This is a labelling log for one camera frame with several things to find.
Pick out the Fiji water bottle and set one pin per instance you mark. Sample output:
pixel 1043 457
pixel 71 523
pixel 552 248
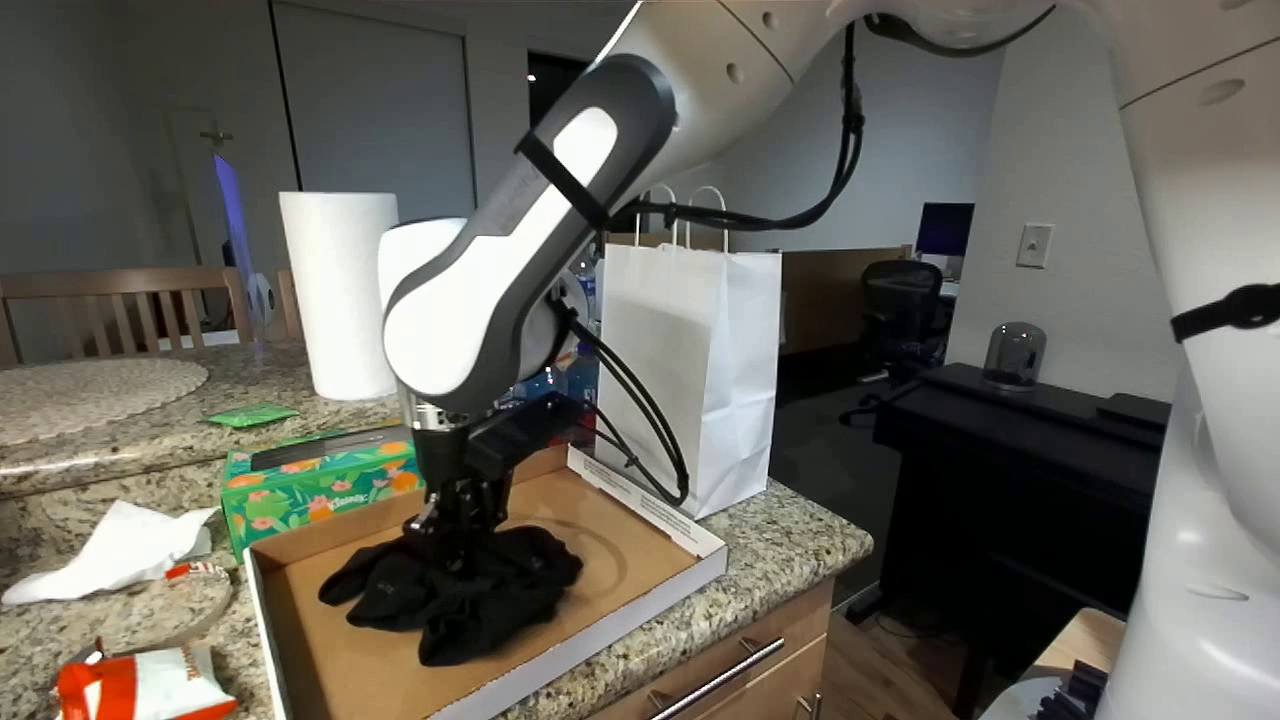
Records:
pixel 587 367

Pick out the white light switch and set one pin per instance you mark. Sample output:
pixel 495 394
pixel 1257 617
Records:
pixel 1035 245

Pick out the white paper towel roll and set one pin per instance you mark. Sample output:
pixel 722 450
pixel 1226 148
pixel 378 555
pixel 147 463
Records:
pixel 335 295

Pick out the wooden lower cabinet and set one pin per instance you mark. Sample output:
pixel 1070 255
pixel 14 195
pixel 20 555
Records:
pixel 744 665

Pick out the black digital piano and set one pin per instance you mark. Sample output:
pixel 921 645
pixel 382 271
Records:
pixel 1015 454

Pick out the wooden desk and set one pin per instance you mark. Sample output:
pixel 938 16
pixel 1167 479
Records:
pixel 826 300

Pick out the flat cardboard box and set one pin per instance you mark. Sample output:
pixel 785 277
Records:
pixel 642 533

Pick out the small wooden box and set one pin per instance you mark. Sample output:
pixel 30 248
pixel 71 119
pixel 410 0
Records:
pixel 1082 642

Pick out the grey round speaker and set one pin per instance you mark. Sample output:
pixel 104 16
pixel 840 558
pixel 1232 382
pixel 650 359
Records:
pixel 1018 352

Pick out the green floral tissue box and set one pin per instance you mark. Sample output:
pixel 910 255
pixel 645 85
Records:
pixel 304 494

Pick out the round woven placemat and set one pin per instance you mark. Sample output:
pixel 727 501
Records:
pixel 92 399

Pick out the black office chair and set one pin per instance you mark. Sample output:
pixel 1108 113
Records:
pixel 901 315

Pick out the crumpled white napkin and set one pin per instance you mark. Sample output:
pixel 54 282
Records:
pixel 114 555

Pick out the red and white packet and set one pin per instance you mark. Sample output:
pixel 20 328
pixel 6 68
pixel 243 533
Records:
pixel 142 687

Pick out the dark computer monitor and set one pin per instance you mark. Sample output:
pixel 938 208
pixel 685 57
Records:
pixel 946 228

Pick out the flat green packet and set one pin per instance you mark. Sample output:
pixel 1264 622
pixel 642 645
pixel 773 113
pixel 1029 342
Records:
pixel 249 417

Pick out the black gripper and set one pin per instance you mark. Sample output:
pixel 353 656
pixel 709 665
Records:
pixel 466 481

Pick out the wooden chair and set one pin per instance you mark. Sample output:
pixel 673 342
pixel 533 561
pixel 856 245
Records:
pixel 127 300

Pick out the white paper bag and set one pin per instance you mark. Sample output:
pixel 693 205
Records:
pixel 704 385

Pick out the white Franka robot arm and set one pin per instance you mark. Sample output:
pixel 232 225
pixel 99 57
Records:
pixel 1202 533

